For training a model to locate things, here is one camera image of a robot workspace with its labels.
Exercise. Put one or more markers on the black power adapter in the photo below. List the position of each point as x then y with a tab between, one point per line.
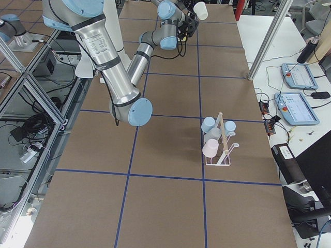
320	95

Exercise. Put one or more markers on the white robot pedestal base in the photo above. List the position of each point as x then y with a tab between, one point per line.
84	68

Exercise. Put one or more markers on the teach pendant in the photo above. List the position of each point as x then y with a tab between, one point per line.
298	76
295	109

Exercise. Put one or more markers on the black computer monitor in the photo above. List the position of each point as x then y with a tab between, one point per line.
314	163

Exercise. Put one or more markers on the near teach pendant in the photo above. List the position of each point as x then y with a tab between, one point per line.
295	109

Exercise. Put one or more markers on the grey cup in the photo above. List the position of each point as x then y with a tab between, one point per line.
214	133

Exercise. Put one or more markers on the pink cup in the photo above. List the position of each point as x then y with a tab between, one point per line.
210	148

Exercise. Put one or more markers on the black box with label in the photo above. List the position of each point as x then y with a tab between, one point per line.
287	163

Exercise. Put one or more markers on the wooden rack dowel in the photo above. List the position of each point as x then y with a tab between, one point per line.
223	136

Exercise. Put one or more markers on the cream white cup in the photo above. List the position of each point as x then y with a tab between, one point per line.
200	10

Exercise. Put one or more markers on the far teach pendant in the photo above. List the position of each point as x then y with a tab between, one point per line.
298	76

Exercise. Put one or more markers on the light blue cup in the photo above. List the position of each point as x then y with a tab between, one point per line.
207	124

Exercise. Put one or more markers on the white wire cup rack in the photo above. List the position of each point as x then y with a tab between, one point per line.
221	159

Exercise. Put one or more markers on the blue cup back row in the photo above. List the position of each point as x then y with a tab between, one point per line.
229	127

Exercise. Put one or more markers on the black monitor stand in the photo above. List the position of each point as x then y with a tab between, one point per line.
308	216

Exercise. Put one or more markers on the aluminium frame post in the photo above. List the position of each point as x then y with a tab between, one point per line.
270	35

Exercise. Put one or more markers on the black water bottle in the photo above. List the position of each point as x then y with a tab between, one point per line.
308	50

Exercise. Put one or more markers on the grey office chair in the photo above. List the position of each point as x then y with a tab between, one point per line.
320	11

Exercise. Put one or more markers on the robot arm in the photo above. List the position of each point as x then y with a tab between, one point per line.
97	25
178	23

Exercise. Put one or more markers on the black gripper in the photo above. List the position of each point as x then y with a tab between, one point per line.
187	18

